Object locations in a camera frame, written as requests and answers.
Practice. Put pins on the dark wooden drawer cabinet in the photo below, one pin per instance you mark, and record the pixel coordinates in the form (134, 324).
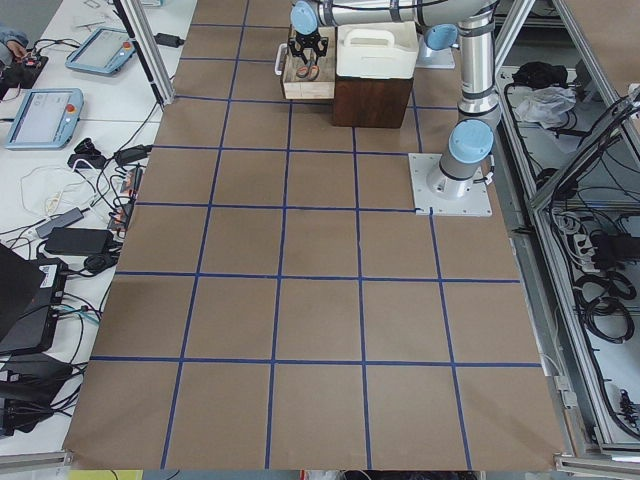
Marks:
(370, 103)

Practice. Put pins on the blue teach pendant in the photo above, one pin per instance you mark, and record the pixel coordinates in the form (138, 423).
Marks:
(104, 52)
(46, 119)

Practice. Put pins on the orange grey handled scissors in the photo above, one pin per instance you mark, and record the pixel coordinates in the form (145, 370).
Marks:
(308, 72)

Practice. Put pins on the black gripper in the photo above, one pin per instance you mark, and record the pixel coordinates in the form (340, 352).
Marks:
(309, 42)

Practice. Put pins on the small black adapter on table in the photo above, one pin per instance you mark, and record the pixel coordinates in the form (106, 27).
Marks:
(168, 40)

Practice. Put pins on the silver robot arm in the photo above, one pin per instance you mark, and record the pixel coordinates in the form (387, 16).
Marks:
(471, 141)

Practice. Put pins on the blue teach pendant near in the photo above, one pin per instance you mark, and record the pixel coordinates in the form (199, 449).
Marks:
(46, 119)

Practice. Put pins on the blue teach pendant far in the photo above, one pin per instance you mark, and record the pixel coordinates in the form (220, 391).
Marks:
(104, 52)

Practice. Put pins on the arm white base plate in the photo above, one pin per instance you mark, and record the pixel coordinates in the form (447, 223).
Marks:
(436, 194)
(435, 48)

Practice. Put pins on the black power adapter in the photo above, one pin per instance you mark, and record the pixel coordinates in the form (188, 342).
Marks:
(78, 241)

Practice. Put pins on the aluminium frame post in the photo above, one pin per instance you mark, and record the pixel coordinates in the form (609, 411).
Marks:
(138, 28)

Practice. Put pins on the black laptop computer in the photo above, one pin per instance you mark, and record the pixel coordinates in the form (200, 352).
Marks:
(30, 292)

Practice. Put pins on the white foam box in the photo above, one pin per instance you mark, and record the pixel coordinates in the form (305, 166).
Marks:
(377, 51)

